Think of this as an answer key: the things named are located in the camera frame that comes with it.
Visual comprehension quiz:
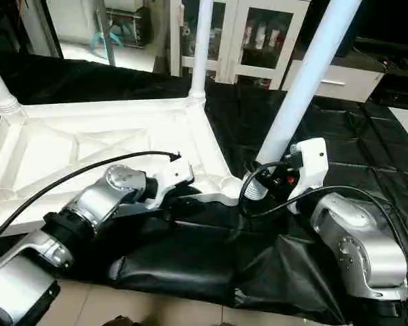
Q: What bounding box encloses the storage rack with items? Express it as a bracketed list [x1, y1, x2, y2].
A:
[88, 0, 154, 48]

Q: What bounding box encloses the white glass door cabinet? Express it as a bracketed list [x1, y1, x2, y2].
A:
[169, 0, 311, 89]

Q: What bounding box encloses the black work mat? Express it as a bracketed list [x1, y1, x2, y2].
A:
[0, 53, 408, 323]

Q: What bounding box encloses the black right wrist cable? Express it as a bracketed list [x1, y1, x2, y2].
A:
[238, 162, 408, 300]

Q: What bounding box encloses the white plastic table top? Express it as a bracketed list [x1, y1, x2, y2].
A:
[0, 95, 245, 236]

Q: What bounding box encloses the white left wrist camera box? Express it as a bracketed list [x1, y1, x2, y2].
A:
[145, 158, 195, 209]

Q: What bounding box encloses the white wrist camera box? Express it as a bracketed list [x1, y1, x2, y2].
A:
[286, 138, 328, 215]
[145, 158, 195, 209]

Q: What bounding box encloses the white drawer unit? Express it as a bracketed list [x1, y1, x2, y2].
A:
[283, 60, 386, 103]

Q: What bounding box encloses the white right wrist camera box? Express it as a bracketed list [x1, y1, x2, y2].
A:
[286, 138, 328, 215]

